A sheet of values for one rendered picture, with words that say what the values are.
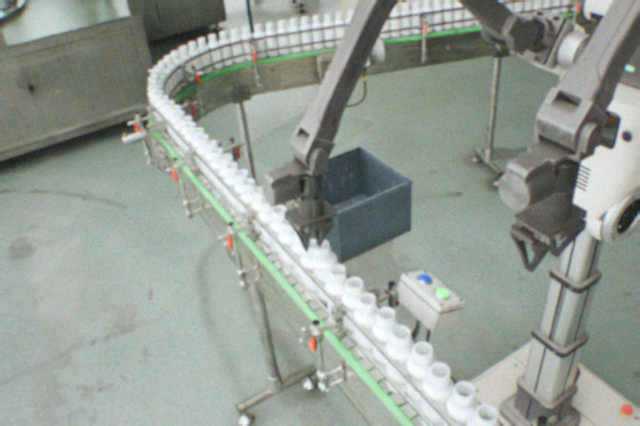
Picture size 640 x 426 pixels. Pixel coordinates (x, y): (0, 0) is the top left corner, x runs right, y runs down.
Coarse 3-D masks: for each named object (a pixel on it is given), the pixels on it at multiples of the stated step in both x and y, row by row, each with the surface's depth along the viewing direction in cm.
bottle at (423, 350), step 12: (420, 348) 112; (408, 360) 113; (420, 360) 109; (432, 360) 111; (408, 372) 112; (420, 372) 110; (408, 384) 114; (420, 384) 111; (408, 396) 116; (420, 396) 114; (420, 408) 116
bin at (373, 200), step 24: (336, 168) 217; (360, 168) 224; (384, 168) 209; (336, 192) 223; (360, 192) 230; (384, 192) 192; (408, 192) 199; (360, 216) 191; (384, 216) 198; (408, 216) 205; (336, 240) 193; (360, 240) 197; (384, 240) 204
